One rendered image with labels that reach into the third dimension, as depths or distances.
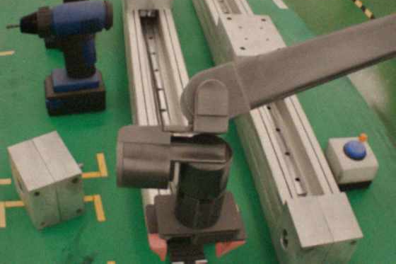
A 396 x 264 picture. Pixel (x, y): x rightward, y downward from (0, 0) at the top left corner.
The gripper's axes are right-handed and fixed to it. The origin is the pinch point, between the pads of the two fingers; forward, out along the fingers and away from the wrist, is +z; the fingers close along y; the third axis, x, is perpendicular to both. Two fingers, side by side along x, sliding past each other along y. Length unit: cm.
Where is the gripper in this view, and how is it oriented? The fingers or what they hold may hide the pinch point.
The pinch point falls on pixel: (190, 252)
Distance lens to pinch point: 71.7
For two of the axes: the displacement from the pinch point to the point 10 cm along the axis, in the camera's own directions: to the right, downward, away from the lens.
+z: -1.0, 7.7, 6.3
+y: -9.8, 0.3, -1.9
